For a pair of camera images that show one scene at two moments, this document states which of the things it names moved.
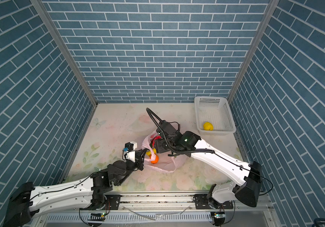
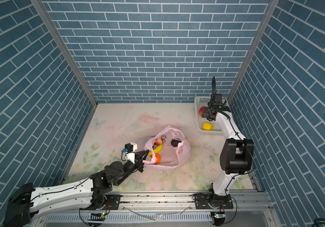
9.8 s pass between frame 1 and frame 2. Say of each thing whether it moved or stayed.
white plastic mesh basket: stayed
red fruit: moved
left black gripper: stayed
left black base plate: stayed
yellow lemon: stayed
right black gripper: moved
